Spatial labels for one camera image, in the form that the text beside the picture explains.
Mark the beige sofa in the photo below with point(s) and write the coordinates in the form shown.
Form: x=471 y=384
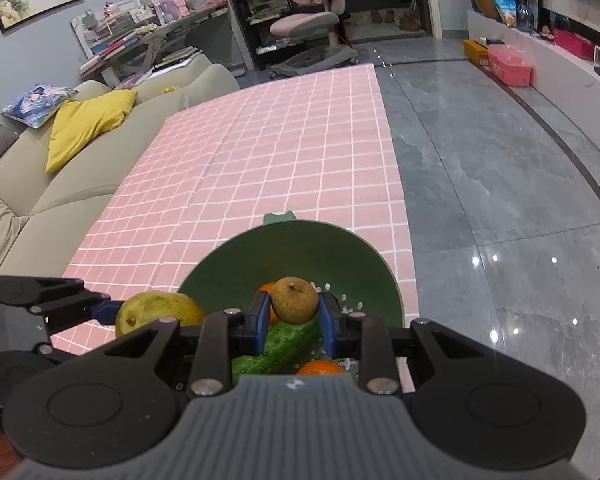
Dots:
x=44 y=216

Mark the brown longan fruit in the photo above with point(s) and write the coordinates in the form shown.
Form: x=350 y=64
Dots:
x=294 y=300

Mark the blue snack bag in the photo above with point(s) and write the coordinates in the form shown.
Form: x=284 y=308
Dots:
x=507 y=11

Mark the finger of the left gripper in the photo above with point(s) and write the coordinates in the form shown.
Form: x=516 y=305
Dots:
x=66 y=302

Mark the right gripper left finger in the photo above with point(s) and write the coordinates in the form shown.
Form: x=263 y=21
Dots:
x=223 y=337

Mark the yellow green pear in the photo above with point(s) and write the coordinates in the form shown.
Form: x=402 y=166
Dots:
x=147 y=307

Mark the yellow cushion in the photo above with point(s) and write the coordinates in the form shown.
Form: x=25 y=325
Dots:
x=77 y=123

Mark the pink desk chair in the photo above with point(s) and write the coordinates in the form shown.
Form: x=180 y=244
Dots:
x=304 y=26

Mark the green colander bowl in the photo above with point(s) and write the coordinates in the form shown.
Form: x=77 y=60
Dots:
x=330 y=258

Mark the magenta storage box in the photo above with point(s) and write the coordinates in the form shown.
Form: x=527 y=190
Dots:
x=575 y=44

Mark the blue patterned cushion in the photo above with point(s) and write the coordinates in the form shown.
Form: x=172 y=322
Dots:
x=36 y=106

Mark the green cucumber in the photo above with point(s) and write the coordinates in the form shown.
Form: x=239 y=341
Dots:
x=287 y=348

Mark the small orange mandarin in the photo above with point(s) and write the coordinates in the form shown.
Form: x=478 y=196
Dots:
x=320 y=367

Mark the cluttered study desk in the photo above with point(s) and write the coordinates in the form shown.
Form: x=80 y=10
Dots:
x=146 y=38

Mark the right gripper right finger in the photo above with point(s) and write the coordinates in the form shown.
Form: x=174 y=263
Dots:
x=363 y=338

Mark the orange box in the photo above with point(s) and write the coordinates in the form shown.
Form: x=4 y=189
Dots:
x=476 y=53

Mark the pink checkered tablecloth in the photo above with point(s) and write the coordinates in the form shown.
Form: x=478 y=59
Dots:
x=318 y=146

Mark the pink storage box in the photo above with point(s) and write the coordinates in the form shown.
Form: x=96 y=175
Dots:
x=510 y=65

